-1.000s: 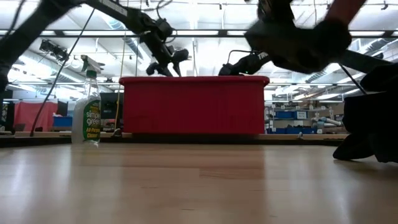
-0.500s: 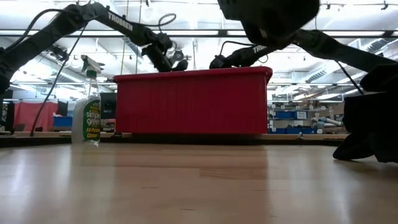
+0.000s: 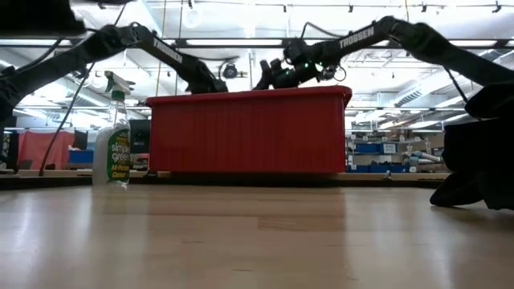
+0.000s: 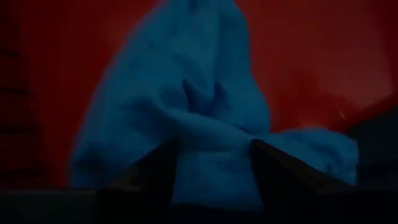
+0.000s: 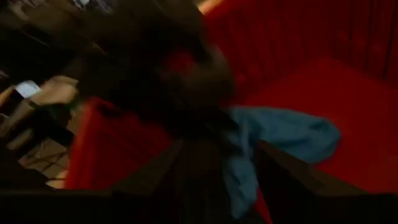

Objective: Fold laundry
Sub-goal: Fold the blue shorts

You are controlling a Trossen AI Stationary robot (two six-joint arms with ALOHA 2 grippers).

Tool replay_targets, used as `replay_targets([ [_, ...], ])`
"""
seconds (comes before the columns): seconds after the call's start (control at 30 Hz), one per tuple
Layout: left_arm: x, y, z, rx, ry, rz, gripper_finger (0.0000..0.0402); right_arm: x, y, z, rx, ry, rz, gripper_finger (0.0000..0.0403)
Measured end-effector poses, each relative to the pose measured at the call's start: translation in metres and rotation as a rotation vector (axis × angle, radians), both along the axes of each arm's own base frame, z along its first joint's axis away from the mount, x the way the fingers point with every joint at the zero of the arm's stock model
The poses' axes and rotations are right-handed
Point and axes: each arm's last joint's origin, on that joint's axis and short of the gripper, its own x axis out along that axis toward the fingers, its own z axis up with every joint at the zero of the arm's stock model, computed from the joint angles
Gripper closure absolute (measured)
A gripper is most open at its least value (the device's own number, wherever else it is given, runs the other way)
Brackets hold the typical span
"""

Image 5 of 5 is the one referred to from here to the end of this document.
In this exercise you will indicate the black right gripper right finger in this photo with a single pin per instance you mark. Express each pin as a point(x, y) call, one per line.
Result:
point(295, 177)

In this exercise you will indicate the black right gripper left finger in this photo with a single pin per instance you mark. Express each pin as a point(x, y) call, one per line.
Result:
point(161, 174)

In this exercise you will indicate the blue garment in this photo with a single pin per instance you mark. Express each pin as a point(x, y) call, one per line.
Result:
point(280, 133)

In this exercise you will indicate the red plastic laundry bin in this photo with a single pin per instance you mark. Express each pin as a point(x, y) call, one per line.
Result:
point(326, 77)

